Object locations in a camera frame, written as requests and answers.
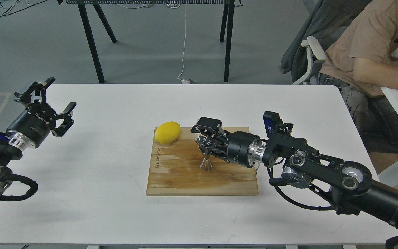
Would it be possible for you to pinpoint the grey jacket on chair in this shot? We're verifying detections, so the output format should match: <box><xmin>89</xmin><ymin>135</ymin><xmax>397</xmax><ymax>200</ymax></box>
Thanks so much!
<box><xmin>278</xmin><ymin>0</ymin><xmax>371</xmax><ymax>81</ymax></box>

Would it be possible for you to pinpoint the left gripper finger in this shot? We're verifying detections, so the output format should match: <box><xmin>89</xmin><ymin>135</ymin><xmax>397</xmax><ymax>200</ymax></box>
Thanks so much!
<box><xmin>14</xmin><ymin>77</ymin><xmax>56</xmax><ymax>114</ymax></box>
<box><xmin>51</xmin><ymin>102</ymin><xmax>76</xmax><ymax>137</ymax></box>

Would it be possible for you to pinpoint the yellow lemon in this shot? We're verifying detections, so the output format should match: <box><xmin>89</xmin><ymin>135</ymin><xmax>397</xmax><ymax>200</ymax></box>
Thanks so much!
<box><xmin>154</xmin><ymin>121</ymin><xmax>181</xmax><ymax>145</ymax></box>

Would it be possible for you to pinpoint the wooden cutting board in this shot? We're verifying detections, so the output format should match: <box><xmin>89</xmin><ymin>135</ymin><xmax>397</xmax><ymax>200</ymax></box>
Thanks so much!
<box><xmin>146</xmin><ymin>127</ymin><xmax>258</xmax><ymax>196</ymax></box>

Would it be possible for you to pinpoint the white office chair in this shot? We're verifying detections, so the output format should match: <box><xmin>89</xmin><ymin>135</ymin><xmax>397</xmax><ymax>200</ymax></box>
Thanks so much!
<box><xmin>293</xmin><ymin>36</ymin><xmax>328</xmax><ymax>85</ymax></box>

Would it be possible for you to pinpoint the black metal table frame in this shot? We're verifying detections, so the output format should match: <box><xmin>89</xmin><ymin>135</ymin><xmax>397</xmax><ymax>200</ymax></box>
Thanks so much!
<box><xmin>57</xmin><ymin>0</ymin><xmax>242</xmax><ymax>84</ymax></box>

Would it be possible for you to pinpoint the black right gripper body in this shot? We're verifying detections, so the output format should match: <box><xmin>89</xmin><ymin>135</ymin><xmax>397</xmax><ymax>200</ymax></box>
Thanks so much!
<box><xmin>224</xmin><ymin>133</ymin><xmax>261</xmax><ymax>168</ymax></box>

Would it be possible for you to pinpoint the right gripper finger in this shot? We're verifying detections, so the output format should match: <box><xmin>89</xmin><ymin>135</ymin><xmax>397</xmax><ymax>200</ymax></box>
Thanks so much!
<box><xmin>191</xmin><ymin>117</ymin><xmax>228</xmax><ymax>142</ymax></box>
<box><xmin>199</xmin><ymin>144</ymin><xmax>230</xmax><ymax>163</ymax></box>

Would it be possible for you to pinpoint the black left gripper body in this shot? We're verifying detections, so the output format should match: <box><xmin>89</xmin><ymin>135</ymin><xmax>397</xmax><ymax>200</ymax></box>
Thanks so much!
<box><xmin>6</xmin><ymin>110</ymin><xmax>56</xmax><ymax>149</ymax></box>

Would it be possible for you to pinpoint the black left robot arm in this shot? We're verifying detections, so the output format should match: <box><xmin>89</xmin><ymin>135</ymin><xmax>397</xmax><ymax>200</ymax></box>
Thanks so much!
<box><xmin>0</xmin><ymin>77</ymin><xmax>76</xmax><ymax>201</ymax></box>

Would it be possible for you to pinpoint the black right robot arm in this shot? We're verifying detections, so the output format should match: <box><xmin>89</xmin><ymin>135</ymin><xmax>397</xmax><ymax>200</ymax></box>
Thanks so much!
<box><xmin>191</xmin><ymin>111</ymin><xmax>398</xmax><ymax>249</ymax></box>

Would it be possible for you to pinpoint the white cable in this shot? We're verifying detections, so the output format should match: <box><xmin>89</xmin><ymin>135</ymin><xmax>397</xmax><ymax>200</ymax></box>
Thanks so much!
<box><xmin>177</xmin><ymin>3</ymin><xmax>190</xmax><ymax>84</ymax></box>

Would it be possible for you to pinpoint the person in brown shirt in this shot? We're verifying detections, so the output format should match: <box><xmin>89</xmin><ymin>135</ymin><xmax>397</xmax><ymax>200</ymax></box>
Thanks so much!
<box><xmin>319</xmin><ymin>0</ymin><xmax>398</xmax><ymax>154</ymax></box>

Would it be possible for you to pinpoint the steel double jigger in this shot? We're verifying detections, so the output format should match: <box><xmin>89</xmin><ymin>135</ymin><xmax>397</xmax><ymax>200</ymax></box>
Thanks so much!
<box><xmin>194</xmin><ymin>133</ymin><xmax>212</xmax><ymax>171</ymax></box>

